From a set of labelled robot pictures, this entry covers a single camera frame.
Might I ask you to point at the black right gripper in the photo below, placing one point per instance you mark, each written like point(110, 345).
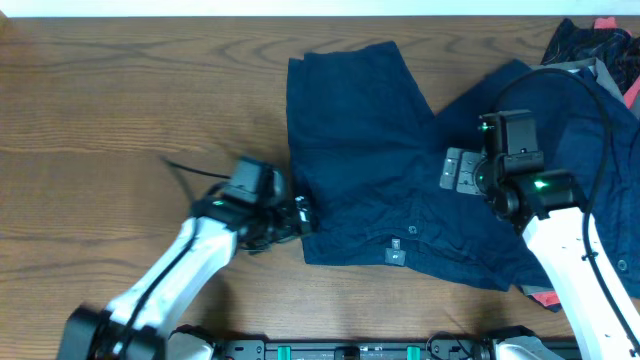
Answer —
point(465, 182)

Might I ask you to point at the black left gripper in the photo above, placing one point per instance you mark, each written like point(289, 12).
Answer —
point(288, 211)

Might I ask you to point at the navy blue shorts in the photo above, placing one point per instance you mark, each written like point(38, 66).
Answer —
point(367, 152)

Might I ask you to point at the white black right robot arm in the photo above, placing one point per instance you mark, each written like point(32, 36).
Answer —
point(548, 210)

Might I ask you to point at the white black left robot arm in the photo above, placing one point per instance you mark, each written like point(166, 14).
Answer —
point(138, 323)

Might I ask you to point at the dark blue clothes pile shorts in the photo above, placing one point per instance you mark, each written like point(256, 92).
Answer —
point(570, 132)

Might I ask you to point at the black patterned garment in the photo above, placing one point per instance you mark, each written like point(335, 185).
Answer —
point(615, 47)

